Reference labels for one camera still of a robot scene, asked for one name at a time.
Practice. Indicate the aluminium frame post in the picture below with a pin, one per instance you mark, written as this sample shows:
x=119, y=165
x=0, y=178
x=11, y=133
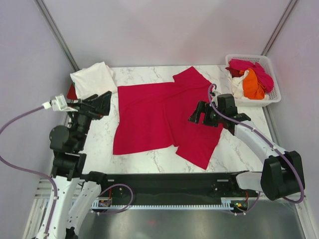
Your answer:
x=280, y=26
x=56, y=33

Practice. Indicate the cream white shirt in basket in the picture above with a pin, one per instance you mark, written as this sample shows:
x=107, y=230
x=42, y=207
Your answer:
x=237, y=86

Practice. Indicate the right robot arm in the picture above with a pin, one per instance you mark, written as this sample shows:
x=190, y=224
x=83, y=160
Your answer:
x=282, y=174

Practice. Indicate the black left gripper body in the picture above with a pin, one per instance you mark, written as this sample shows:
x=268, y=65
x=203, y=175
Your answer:
x=84, y=114

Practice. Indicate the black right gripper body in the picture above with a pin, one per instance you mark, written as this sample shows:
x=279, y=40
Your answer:
x=217, y=116

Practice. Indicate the right aluminium frame post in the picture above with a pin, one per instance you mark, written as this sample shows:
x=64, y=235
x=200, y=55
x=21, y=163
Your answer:
x=280, y=26

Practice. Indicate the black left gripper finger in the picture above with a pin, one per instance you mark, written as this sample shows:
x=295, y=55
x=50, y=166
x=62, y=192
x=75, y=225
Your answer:
x=93, y=99
x=104, y=103

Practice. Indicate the orange shirt in basket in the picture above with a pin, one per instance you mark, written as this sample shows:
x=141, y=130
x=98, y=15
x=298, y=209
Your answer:
x=252, y=88

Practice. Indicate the pink shirt in basket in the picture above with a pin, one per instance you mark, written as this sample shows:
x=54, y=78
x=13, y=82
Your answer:
x=263, y=78

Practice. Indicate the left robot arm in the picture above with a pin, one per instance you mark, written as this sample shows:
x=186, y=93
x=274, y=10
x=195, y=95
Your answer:
x=72, y=192

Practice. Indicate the dark maroon shirt in basket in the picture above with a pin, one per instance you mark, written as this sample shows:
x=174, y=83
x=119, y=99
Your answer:
x=234, y=72

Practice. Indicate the folded white t shirt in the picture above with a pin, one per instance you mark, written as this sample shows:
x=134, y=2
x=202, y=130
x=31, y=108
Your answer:
x=94, y=80

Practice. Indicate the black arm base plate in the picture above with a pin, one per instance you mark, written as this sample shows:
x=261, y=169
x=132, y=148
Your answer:
x=170, y=189

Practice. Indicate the crimson red t shirt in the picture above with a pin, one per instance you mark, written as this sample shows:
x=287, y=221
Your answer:
x=154, y=116

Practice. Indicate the folded dark red t shirt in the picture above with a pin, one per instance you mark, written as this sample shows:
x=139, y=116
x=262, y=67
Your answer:
x=71, y=95

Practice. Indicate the white slotted cable duct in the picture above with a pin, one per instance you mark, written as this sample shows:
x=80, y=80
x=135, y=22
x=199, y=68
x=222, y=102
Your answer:
x=225, y=204

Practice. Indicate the left aluminium frame post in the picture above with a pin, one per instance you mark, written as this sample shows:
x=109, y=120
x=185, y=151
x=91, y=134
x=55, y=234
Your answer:
x=56, y=33

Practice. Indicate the white plastic laundry basket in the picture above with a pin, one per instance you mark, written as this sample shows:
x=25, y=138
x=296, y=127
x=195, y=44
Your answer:
x=273, y=97

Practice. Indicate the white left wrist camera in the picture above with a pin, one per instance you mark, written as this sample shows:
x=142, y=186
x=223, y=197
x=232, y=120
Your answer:
x=58, y=103

